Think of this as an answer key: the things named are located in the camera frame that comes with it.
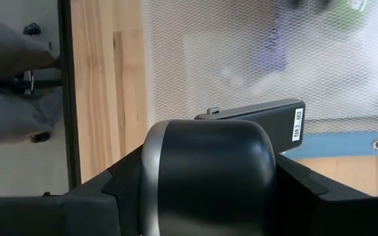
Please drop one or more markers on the person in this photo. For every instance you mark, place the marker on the person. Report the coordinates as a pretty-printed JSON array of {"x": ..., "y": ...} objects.
[{"x": 8, "y": 111}]

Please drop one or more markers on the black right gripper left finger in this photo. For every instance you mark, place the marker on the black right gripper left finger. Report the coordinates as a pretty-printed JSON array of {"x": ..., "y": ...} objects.
[{"x": 61, "y": 216}]

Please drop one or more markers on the blue printed packet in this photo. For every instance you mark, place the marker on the blue printed packet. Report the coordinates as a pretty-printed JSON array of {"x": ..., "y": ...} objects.
[{"x": 272, "y": 49}]

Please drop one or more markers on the black office chair base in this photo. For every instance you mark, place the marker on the black office chair base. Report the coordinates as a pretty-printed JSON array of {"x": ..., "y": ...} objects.
[{"x": 31, "y": 29}]

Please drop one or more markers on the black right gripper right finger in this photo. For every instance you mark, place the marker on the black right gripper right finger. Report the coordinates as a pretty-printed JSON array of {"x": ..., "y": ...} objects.
[{"x": 340, "y": 216}]

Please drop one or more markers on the green item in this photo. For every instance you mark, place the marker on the green item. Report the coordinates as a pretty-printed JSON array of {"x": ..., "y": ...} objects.
[{"x": 349, "y": 13}]

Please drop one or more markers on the dark grey elongated device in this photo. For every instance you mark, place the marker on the dark grey elongated device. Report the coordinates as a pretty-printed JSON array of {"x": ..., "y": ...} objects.
[{"x": 208, "y": 170}]

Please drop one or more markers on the black aluminium table frame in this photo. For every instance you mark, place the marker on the black aluminium table frame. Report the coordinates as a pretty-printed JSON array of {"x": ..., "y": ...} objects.
[{"x": 68, "y": 98}]

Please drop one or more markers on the mesh zip pouch blue trim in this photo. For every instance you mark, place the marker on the mesh zip pouch blue trim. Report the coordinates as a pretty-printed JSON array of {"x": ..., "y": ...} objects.
[{"x": 208, "y": 49}]

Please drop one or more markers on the black bar with white label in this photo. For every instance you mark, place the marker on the black bar with white label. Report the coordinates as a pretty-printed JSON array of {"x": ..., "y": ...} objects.
[{"x": 274, "y": 124}]

